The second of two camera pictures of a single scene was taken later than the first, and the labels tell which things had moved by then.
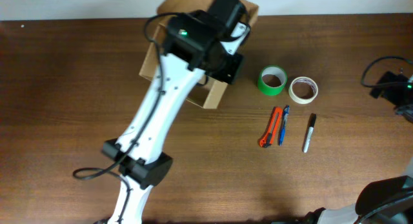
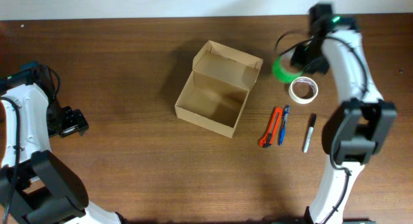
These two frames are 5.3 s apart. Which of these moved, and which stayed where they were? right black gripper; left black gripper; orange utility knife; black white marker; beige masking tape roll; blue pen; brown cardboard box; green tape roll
Moved: left black gripper; brown cardboard box; beige masking tape roll; right black gripper; green tape roll
Stayed: blue pen; black white marker; orange utility knife
